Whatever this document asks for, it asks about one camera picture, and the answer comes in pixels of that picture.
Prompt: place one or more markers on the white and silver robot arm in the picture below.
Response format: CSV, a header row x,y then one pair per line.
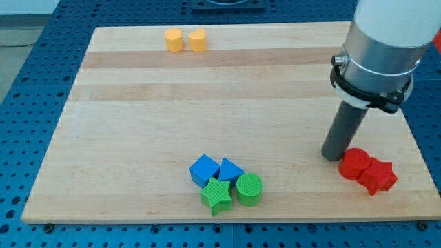
x,y
384,45

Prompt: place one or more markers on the wooden board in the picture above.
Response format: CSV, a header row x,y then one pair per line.
x,y
137,117

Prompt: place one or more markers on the yellow heart block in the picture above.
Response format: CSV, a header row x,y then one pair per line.
x,y
197,40

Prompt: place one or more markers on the blue cube block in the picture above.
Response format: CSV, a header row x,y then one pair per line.
x,y
203,169

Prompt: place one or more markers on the blue triangle block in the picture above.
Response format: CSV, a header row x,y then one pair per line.
x,y
229,171

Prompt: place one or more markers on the green cylinder block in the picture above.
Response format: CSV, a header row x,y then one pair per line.
x,y
249,188

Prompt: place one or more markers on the green star block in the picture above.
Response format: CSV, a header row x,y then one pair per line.
x,y
216,195

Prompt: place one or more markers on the yellow hexagon block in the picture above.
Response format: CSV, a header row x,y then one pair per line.
x,y
174,40

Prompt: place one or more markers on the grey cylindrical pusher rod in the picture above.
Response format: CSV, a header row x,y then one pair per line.
x,y
345,125

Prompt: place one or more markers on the red cylinder block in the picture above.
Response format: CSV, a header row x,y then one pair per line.
x,y
353,163

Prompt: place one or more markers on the red star block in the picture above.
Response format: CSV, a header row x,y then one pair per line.
x,y
379,176

